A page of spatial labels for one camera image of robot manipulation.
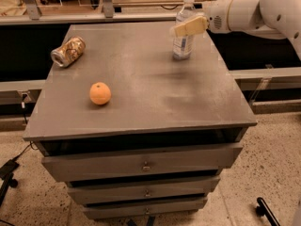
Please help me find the black stand leg left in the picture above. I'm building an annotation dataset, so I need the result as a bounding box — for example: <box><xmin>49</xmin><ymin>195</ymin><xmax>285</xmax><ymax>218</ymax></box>
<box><xmin>0</xmin><ymin>160</ymin><xmax>19</xmax><ymax>206</ymax></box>

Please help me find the clear plastic water bottle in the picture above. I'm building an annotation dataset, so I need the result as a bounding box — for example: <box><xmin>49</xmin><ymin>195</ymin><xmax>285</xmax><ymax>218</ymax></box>
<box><xmin>173</xmin><ymin>0</ymin><xmax>197</xmax><ymax>60</ymax></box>

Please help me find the grey drawer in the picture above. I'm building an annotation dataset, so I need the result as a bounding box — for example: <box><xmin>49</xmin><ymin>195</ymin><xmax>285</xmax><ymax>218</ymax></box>
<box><xmin>82</xmin><ymin>197</ymin><xmax>207</xmax><ymax>219</ymax></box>
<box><xmin>68</xmin><ymin>176</ymin><xmax>220</xmax><ymax>204</ymax></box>
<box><xmin>41</xmin><ymin>142</ymin><xmax>243</xmax><ymax>182</ymax></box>

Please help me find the orange fruit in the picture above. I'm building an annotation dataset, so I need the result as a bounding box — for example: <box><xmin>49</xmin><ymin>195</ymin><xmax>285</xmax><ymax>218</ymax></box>
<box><xmin>89</xmin><ymin>82</ymin><xmax>111</xmax><ymax>105</ymax></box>

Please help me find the black power cable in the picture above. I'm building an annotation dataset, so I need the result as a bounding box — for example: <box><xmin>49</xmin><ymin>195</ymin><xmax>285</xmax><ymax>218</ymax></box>
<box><xmin>12</xmin><ymin>92</ymin><xmax>40</xmax><ymax>162</ymax></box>

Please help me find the bottom grey drawer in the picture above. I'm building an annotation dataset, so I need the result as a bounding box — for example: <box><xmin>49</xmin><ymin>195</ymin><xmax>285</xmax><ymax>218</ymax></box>
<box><xmin>82</xmin><ymin>197</ymin><xmax>207</xmax><ymax>219</ymax></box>

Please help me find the grey drawer cabinet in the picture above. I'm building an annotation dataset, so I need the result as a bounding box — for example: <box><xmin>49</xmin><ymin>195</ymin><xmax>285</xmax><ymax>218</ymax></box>
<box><xmin>24</xmin><ymin>22</ymin><xmax>256</xmax><ymax>208</ymax></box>

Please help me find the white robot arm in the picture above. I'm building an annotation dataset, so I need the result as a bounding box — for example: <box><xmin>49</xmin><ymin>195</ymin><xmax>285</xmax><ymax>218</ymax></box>
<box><xmin>170</xmin><ymin>0</ymin><xmax>301</xmax><ymax>58</ymax></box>

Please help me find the top grey drawer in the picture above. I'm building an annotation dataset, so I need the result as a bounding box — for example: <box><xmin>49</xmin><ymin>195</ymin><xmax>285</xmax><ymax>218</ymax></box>
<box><xmin>41</xmin><ymin>142</ymin><xmax>243</xmax><ymax>182</ymax></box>

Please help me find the grey metal railing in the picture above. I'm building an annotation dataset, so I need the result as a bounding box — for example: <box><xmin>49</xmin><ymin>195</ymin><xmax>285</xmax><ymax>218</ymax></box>
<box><xmin>0</xmin><ymin>0</ymin><xmax>182</xmax><ymax>25</ymax></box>

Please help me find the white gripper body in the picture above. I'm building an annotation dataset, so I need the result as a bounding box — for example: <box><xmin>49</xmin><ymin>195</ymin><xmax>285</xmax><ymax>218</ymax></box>
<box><xmin>202</xmin><ymin>0</ymin><xmax>231</xmax><ymax>34</ymax></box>

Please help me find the middle grey drawer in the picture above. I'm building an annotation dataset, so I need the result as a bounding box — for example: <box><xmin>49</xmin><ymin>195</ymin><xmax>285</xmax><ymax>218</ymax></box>
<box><xmin>68</xmin><ymin>176</ymin><xmax>220</xmax><ymax>204</ymax></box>

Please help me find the black stand leg right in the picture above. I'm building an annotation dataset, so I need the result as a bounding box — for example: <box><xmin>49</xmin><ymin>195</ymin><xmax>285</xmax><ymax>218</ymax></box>
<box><xmin>255</xmin><ymin>197</ymin><xmax>280</xmax><ymax>226</ymax></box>

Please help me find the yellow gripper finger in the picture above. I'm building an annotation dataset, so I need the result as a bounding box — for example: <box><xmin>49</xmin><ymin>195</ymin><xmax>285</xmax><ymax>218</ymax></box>
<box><xmin>173</xmin><ymin>16</ymin><xmax>208</xmax><ymax>38</ymax></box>

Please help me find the crushed gold soda can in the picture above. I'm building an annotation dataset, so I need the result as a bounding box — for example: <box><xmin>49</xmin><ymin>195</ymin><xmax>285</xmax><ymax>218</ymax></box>
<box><xmin>51</xmin><ymin>36</ymin><xmax>86</xmax><ymax>68</ymax></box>

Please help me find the black stand leg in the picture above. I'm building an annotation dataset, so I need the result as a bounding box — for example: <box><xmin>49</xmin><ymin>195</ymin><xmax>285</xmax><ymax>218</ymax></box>
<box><xmin>0</xmin><ymin>160</ymin><xmax>19</xmax><ymax>206</ymax></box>
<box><xmin>255</xmin><ymin>197</ymin><xmax>280</xmax><ymax>226</ymax></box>

